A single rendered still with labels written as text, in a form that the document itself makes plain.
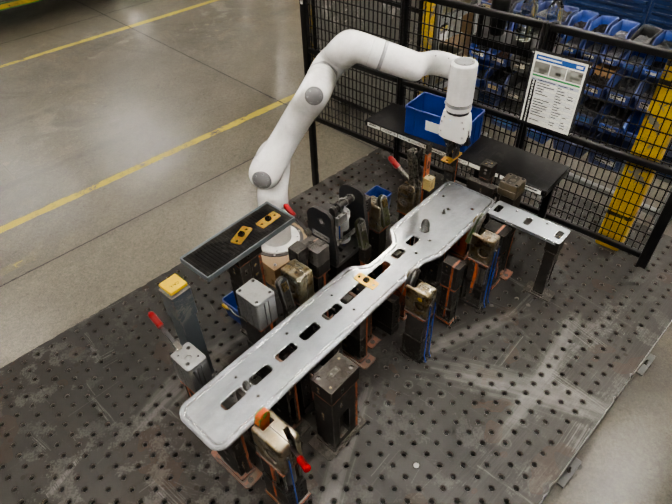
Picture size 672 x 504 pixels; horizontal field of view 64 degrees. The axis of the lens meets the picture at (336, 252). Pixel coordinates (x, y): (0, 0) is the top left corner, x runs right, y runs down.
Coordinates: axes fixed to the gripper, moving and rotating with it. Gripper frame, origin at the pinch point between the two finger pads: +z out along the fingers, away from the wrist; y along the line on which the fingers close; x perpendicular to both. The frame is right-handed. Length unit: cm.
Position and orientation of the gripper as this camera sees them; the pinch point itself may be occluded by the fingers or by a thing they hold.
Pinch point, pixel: (452, 150)
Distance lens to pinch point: 191.1
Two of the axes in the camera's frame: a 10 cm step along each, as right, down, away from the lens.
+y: 7.5, 4.3, -5.0
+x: 6.6, -5.3, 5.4
